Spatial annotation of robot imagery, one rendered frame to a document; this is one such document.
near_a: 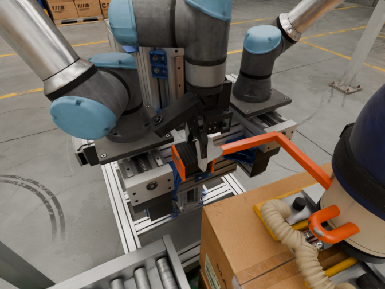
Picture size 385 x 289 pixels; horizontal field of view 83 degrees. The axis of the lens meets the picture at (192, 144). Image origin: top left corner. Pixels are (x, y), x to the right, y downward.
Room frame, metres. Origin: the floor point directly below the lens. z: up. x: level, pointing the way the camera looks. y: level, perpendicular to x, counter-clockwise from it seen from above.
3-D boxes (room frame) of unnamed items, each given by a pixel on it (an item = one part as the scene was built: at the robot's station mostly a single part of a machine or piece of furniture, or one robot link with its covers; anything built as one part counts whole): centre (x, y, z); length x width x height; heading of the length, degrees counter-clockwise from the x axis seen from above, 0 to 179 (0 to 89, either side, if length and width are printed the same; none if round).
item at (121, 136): (0.56, 0.21, 1.09); 0.15 x 0.15 x 0.10
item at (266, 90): (0.79, -0.23, 1.09); 0.15 x 0.15 x 0.10
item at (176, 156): (0.39, 0.00, 1.07); 0.09 x 0.08 x 0.05; 21
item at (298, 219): (0.34, -0.34, 0.97); 0.34 x 0.10 x 0.05; 111
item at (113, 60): (0.55, 0.21, 1.20); 0.13 x 0.12 x 0.14; 173
